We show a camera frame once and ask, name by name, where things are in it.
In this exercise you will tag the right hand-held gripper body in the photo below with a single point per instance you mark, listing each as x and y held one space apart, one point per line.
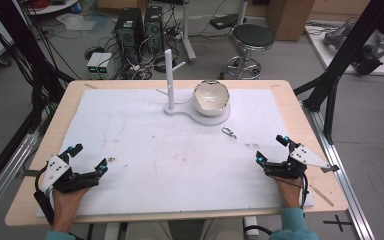
298 161

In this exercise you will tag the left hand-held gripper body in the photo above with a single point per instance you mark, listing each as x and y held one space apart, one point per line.
61 178

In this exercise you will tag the person's left hand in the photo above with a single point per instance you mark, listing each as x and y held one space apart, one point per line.
67 206

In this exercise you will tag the person's right hand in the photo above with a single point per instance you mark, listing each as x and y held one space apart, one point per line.
290 195

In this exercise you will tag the light wooden table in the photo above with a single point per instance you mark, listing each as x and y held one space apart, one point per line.
46 140

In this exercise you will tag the thin wooden stick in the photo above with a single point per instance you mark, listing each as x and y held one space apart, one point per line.
321 195

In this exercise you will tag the silver carabiner clip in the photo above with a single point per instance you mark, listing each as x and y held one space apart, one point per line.
228 132

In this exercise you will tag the white foam mat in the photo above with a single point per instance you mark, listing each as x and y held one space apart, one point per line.
166 156

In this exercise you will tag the white eggshell-shaped bowl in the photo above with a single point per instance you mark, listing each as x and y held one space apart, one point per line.
210 97

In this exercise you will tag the white power supply unit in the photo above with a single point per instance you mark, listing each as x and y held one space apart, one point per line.
94 65
106 65

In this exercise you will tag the black round stool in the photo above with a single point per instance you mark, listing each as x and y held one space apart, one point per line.
251 41

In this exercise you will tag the white branched hanger stand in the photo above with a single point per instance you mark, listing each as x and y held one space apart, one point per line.
170 83

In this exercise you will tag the grey machine on white board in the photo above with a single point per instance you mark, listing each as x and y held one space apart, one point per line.
363 46

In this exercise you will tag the brown cardboard box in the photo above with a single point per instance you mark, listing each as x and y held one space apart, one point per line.
290 16

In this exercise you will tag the black computer tower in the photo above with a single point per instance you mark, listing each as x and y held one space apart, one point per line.
128 33
153 28

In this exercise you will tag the flat black box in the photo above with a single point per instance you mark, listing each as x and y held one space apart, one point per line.
225 21

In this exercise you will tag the white table leg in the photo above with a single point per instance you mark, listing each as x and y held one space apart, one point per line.
186 33

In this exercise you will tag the aluminium rail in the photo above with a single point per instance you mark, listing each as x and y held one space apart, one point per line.
341 173
5 173

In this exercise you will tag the black metal frame strut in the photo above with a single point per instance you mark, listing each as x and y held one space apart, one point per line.
345 50
23 56

